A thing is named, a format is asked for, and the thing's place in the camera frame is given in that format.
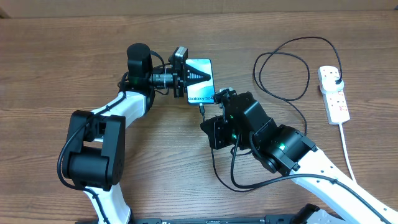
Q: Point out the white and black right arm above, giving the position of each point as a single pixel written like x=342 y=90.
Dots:
x=279 y=148

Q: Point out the white power extension strip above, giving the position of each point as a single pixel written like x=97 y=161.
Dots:
x=335 y=103

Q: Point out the white charger plug adapter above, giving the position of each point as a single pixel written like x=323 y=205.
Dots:
x=329 y=85

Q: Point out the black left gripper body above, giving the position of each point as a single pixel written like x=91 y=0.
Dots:
x=170 y=78

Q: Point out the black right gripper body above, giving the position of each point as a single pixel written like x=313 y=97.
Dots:
x=221 y=132

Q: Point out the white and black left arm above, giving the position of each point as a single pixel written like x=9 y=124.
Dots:
x=92 y=158

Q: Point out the Samsung Galaxy smartphone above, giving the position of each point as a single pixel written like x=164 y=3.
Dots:
x=200 y=84

